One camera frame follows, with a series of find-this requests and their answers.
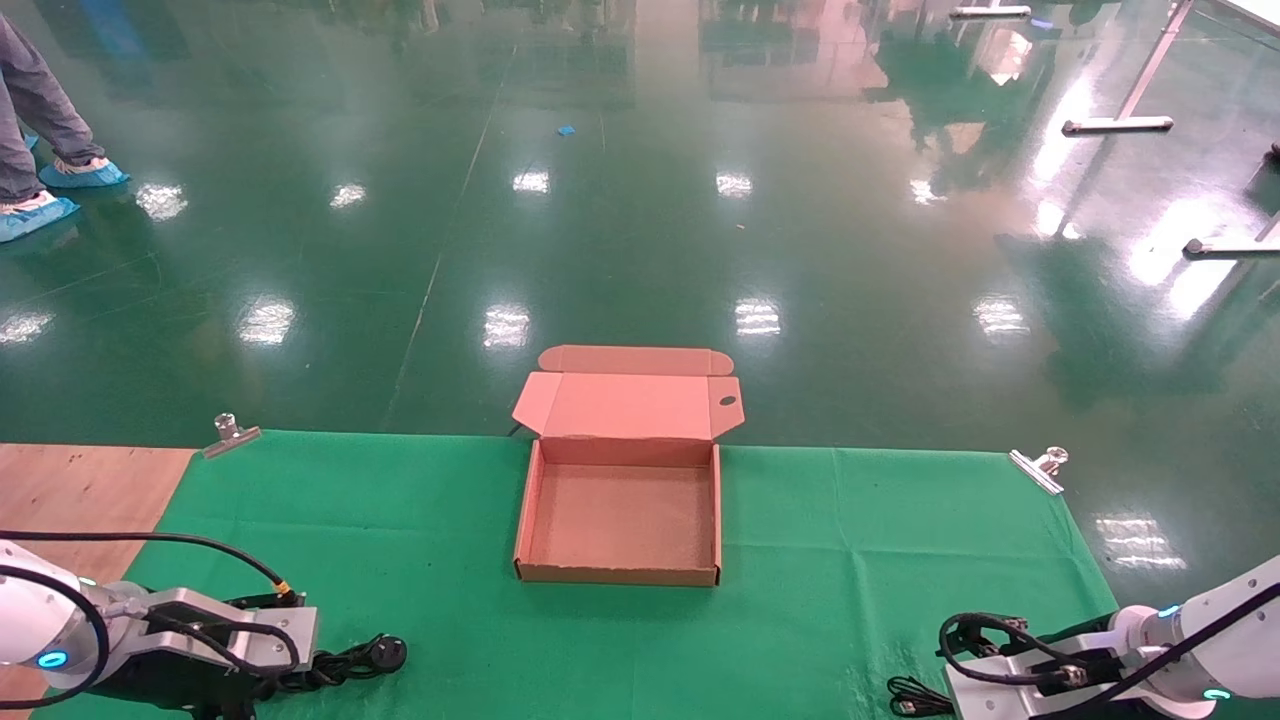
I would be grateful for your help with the open flat cardboard box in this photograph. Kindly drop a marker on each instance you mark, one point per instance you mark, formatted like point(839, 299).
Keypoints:
point(620, 520)

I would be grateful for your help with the white metal table leg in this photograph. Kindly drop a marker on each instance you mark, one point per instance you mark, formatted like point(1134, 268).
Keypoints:
point(1115, 125)
point(1230, 247)
point(990, 12)

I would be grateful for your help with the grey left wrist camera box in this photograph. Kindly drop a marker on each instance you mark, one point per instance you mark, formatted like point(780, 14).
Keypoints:
point(250, 625)

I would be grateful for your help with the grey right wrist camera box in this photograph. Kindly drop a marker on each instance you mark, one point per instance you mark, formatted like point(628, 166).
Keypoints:
point(990, 695)

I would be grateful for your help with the green table cloth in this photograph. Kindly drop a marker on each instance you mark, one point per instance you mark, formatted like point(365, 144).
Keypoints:
point(600, 650)

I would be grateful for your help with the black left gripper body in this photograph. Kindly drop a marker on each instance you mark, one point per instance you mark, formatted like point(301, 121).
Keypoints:
point(170, 695)

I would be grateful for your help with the metal binder clip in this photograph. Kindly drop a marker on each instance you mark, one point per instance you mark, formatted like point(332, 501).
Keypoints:
point(1038, 470)
point(230, 436)

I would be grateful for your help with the person in grey trousers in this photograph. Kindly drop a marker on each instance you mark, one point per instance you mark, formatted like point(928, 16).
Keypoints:
point(30, 100)

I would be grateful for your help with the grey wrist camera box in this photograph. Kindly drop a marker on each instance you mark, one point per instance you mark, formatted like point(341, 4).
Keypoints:
point(990, 695)
point(250, 625)

